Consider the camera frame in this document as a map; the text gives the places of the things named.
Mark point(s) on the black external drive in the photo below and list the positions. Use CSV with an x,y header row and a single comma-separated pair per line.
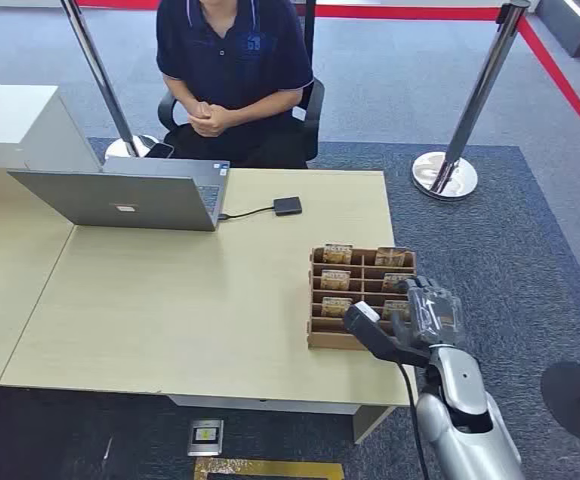
x,y
287,206

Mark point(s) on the black wrist camera pale box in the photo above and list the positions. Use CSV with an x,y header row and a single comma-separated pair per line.
x,y
370,328

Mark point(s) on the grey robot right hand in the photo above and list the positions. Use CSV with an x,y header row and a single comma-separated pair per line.
x,y
435,314

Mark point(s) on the red barrier belt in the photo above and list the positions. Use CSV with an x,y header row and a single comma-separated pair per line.
x,y
562,83
405,12

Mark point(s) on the black round stand base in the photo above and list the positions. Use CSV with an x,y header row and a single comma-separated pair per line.
x,y
572,401

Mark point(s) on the brown wooden card holder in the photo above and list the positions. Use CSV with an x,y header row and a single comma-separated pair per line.
x,y
328,334

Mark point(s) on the person's left hand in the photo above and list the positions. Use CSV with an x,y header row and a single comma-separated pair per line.
x,y
220,119

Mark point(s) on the chrome stanchion post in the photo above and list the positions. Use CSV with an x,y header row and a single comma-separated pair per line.
x,y
475,96
100,76

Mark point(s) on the person's left forearm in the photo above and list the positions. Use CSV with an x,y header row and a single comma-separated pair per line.
x,y
262,106

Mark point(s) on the person's right hand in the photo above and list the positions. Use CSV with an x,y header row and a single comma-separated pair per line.
x,y
199,119

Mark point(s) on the black smartphone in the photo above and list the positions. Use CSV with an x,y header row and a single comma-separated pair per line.
x,y
160,150

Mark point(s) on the metal floor socket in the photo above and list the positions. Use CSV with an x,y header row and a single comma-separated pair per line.
x,y
205,437

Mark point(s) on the person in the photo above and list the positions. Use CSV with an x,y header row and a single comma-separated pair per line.
x,y
235,60

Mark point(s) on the black office chair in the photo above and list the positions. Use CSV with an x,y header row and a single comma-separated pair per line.
x,y
313,116

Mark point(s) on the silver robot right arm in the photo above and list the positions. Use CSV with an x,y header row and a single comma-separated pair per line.
x,y
462,424

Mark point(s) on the dark grey platform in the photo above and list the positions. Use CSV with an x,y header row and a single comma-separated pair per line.
x,y
577,26

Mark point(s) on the white cabinet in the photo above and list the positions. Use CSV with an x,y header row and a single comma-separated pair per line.
x,y
15,126

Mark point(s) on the person's right forearm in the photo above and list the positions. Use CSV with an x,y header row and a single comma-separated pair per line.
x,y
177,93

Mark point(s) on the grey laptop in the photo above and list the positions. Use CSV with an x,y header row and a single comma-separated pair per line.
x,y
120,199

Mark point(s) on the gold floor tape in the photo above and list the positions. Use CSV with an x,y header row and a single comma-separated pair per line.
x,y
270,467

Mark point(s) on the brown printed card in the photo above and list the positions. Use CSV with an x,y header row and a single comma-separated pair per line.
x,y
337,254
394,310
336,307
390,256
335,279
391,283

